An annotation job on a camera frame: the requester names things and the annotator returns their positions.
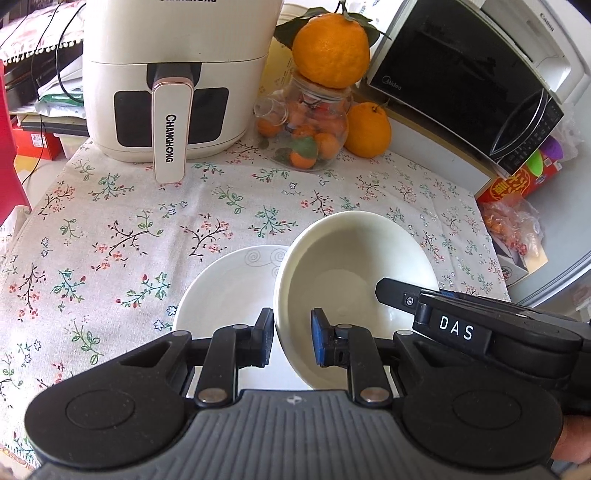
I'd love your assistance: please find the white swirl plate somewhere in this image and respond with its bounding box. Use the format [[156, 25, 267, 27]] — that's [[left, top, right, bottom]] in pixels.
[[174, 245, 308, 390]]

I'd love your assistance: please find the white deep bowl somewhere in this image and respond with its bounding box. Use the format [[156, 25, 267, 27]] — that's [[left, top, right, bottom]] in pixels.
[[273, 211, 439, 390]]

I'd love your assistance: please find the person's right hand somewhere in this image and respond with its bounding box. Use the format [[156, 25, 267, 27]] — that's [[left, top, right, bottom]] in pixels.
[[552, 416, 591, 480]]

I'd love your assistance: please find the black white Ganten carton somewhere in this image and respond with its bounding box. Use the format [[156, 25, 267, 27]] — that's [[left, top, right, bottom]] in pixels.
[[491, 235, 548, 287]]

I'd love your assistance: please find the floral tablecloth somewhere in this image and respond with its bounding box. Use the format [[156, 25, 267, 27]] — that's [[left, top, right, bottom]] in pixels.
[[1, 138, 508, 478]]

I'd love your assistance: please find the plastic bag of small oranges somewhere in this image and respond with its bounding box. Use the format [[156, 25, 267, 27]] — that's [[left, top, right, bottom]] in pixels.
[[480, 193, 544, 257]]

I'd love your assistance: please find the silver refrigerator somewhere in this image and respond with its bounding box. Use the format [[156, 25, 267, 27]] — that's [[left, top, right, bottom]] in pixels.
[[509, 87, 590, 307]]

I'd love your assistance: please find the white gold-trimmed cabinet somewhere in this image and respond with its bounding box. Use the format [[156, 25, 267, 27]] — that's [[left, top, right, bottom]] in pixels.
[[353, 84, 497, 196]]

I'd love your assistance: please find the large orange citrus on table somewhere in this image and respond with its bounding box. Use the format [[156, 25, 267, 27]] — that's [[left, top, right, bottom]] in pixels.
[[345, 102, 392, 159]]

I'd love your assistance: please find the glass jar of small oranges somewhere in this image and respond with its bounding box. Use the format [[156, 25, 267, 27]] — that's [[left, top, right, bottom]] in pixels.
[[253, 71, 352, 171]]

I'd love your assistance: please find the red gift box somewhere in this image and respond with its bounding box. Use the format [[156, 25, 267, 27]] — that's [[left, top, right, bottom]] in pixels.
[[477, 136, 564, 204]]

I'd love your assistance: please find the red chair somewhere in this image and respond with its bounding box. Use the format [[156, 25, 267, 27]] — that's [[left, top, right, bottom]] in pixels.
[[0, 64, 30, 224]]

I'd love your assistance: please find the white Changhong air fryer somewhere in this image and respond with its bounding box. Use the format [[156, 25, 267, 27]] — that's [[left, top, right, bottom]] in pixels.
[[82, 0, 283, 184]]

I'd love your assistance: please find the large orange citrus on jar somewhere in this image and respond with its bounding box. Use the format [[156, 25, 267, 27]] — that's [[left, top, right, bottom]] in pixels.
[[273, 1, 385, 90]]

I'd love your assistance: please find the black microwave oven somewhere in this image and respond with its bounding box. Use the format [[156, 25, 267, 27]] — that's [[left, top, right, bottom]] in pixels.
[[367, 1, 563, 176]]

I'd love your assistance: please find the white printer on microwave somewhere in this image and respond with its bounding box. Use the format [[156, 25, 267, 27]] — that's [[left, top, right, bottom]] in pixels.
[[473, 0, 590, 104]]

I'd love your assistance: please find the black cable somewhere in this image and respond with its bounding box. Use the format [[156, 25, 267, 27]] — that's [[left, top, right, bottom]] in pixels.
[[20, 0, 89, 186]]

